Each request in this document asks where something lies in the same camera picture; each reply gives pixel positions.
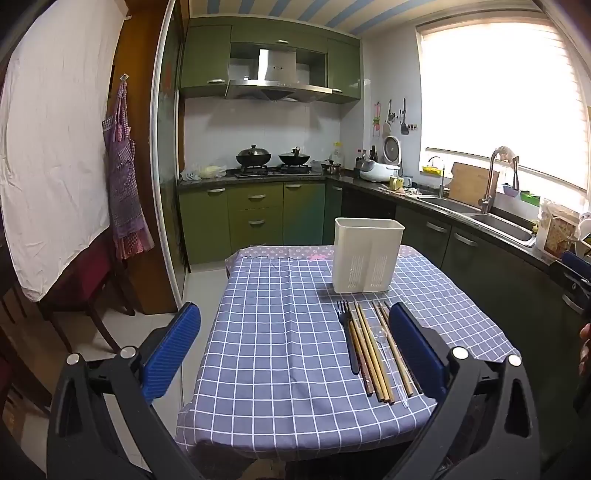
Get black built-in dishwasher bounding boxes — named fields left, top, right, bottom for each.
left=342, top=186, right=397, bottom=221

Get group of sauce bottles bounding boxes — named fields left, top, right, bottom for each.
left=354, top=145, right=379, bottom=168

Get gas stove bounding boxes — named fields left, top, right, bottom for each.
left=232, top=166, right=322, bottom=179

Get dark wooden chair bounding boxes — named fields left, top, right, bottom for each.
left=36, top=228, right=137, bottom=354

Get person's right hand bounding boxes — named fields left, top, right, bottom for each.
left=578, top=322, right=591, bottom=376

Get black wok with handle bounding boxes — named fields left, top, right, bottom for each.
left=278, top=146, right=312, bottom=167

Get green base cabinets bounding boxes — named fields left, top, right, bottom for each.
left=177, top=181, right=344, bottom=265

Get dark green counter cabinets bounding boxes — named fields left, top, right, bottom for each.
left=342, top=185, right=591, bottom=467

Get clear plastic food jar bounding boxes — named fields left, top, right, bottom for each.
left=537, top=198, right=581, bottom=258

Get white rice cooker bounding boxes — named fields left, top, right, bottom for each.
left=359, top=159, right=400, bottom=182

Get black wok with lid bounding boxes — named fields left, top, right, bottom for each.
left=235, top=144, right=273, bottom=168

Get clear plastic spoon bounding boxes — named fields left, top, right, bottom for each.
left=375, top=322, right=411, bottom=408

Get small steel faucet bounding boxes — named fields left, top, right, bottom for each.
left=428, top=156, right=447, bottom=199

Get steel double sink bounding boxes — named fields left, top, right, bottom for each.
left=414, top=196, right=537, bottom=246

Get black plastic fork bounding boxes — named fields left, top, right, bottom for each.
left=337, top=300, right=360, bottom=375

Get dish rack with dishes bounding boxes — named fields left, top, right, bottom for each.
left=574, top=211, right=591, bottom=260

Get purple patterned cloth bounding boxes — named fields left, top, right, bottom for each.
left=225, top=244, right=416, bottom=265

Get plastic bag with food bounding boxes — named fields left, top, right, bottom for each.
left=180, top=164, right=228, bottom=182

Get blue checkered tablecloth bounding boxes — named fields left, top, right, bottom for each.
left=175, top=244, right=520, bottom=460

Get white hanging sheet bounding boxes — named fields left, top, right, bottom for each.
left=0, top=9, right=127, bottom=303

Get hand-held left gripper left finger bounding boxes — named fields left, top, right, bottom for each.
left=46, top=302, right=202, bottom=480

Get purple checkered apron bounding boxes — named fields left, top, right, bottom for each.
left=102, top=74, right=155, bottom=260

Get row of bamboo chopsticks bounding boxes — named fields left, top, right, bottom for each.
left=372, top=301, right=424, bottom=398

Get wooden cutting board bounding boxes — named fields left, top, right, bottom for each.
left=448, top=161, right=501, bottom=206

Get glass sliding door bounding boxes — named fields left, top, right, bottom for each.
left=151, top=0, right=191, bottom=311

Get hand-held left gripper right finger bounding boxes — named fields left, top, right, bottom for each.
left=389, top=302, right=541, bottom=480

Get tall steel faucet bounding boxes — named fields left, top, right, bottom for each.
left=477, top=146, right=520, bottom=214

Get steel range hood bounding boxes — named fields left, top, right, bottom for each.
left=225, top=48, right=330, bottom=103

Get white plastic utensil holder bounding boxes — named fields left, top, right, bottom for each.
left=333, top=217, right=406, bottom=295

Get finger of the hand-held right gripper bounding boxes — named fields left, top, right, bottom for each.
left=560, top=251, right=591, bottom=289
left=561, top=282, right=591, bottom=320

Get green wall cabinets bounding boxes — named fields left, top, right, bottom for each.
left=179, top=17, right=362, bottom=105

